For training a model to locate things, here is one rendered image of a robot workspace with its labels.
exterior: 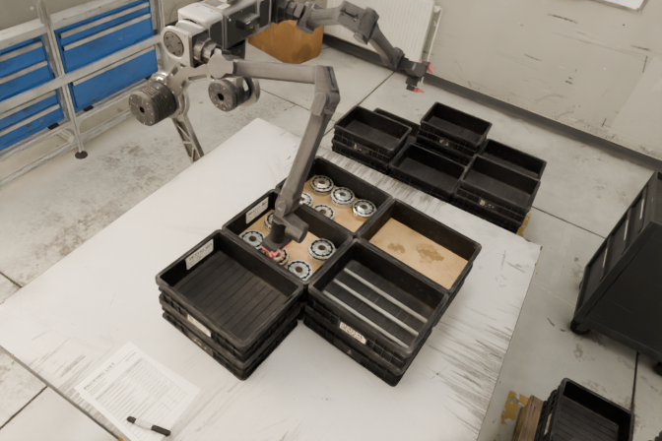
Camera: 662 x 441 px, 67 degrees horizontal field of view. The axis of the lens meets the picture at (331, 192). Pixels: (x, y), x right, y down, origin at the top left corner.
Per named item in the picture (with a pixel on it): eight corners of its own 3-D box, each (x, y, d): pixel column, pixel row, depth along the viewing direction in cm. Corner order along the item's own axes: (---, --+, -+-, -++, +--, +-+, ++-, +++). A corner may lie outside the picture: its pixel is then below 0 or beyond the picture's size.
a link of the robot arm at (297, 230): (291, 194, 172) (279, 199, 165) (318, 210, 169) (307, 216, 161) (279, 223, 177) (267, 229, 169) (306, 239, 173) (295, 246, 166)
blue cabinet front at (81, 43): (74, 112, 320) (52, 29, 282) (157, 71, 369) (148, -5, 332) (77, 113, 319) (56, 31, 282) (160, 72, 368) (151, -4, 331)
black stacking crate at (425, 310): (303, 306, 175) (306, 286, 167) (350, 258, 194) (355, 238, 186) (400, 374, 160) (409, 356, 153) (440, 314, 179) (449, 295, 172)
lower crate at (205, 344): (159, 317, 177) (156, 297, 169) (220, 267, 196) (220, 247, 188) (243, 385, 162) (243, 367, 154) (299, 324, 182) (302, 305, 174)
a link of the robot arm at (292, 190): (328, 89, 160) (314, 89, 150) (344, 95, 158) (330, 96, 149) (285, 204, 175) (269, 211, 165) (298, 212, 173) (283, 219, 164)
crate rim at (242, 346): (153, 282, 163) (152, 277, 161) (219, 231, 183) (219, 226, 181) (243, 352, 149) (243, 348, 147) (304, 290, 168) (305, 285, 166)
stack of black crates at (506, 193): (436, 234, 304) (458, 179, 274) (452, 208, 324) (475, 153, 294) (499, 265, 292) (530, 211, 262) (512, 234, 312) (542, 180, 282)
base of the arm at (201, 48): (206, 58, 178) (205, 27, 170) (225, 66, 175) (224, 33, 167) (190, 67, 172) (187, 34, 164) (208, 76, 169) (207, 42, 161)
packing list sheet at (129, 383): (68, 394, 154) (68, 393, 153) (126, 339, 169) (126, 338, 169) (148, 455, 144) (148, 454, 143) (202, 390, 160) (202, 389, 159)
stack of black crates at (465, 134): (403, 174, 343) (419, 120, 313) (420, 154, 363) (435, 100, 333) (457, 199, 331) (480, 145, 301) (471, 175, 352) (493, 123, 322)
